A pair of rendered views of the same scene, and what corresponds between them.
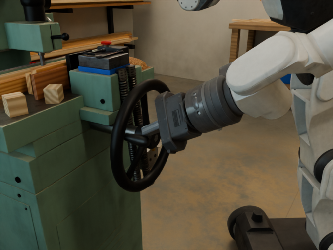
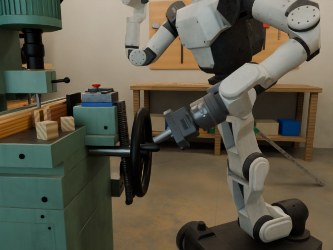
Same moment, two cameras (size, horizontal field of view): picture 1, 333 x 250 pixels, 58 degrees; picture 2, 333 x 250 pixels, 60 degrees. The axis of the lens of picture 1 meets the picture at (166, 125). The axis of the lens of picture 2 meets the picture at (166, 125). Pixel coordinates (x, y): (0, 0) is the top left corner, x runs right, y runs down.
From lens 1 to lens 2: 0.38 m
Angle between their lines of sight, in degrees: 25
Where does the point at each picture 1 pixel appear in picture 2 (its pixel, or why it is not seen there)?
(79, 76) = (83, 109)
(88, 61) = (92, 97)
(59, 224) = (75, 241)
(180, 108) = (186, 116)
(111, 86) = (114, 114)
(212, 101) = (213, 106)
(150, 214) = not seen: outside the picture
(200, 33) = not seen: hidden behind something
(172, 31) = not seen: hidden behind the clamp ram
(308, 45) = (263, 69)
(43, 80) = (54, 113)
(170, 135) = (182, 135)
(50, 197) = (70, 213)
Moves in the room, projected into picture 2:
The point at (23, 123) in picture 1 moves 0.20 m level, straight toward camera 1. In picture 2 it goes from (59, 143) to (110, 159)
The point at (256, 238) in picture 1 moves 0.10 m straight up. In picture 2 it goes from (206, 242) to (206, 224)
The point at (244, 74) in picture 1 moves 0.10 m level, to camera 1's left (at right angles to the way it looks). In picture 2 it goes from (233, 87) to (198, 88)
